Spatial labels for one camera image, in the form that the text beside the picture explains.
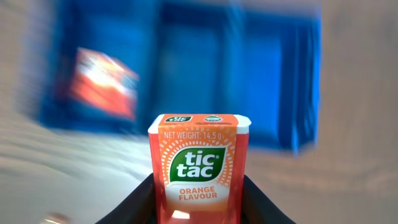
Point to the blue tray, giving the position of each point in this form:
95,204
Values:
199,62

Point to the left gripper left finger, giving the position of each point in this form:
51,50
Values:
138,208

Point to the orange candy box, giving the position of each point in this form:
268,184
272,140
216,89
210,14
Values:
104,84
199,168

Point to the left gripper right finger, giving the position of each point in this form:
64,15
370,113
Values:
258,208

